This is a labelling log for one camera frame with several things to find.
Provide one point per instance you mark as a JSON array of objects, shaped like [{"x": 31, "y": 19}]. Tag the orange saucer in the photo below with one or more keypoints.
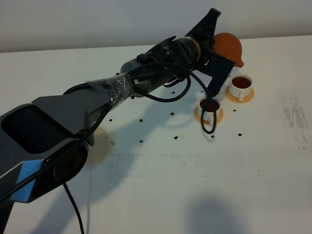
[
  {"x": 246, "y": 99},
  {"x": 208, "y": 116}
]

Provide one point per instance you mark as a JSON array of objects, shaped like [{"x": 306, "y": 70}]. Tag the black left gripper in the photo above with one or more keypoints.
[{"x": 204, "y": 55}]

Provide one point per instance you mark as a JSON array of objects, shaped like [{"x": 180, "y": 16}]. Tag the near white teacup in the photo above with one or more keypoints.
[{"x": 212, "y": 107}]

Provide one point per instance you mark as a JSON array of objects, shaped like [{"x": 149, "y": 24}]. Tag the far orange saucer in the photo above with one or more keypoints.
[{"x": 246, "y": 99}]

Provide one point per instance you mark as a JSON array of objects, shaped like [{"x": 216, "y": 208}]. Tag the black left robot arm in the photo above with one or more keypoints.
[{"x": 45, "y": 143}]

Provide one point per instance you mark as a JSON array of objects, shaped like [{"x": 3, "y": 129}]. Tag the white teacup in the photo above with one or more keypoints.
[
  {"x": 212, "y": 107},
  {"x": 240, "y": 86}
]

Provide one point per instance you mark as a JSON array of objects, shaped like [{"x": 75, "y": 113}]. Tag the far white teacup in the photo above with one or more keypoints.
[{"x": 240, "y": 86}]

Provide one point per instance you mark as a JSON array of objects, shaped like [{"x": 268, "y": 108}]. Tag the beige round teapot coaster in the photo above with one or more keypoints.
[{"x": 101, "y": 147}]

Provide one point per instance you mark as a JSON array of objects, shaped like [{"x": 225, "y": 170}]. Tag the near orange saucer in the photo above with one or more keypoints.
[{"x": 208, "y": 116}]

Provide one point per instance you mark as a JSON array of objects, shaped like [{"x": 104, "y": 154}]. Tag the brown clay teapot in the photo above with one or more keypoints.
[{"x": 228, "y": 46}]

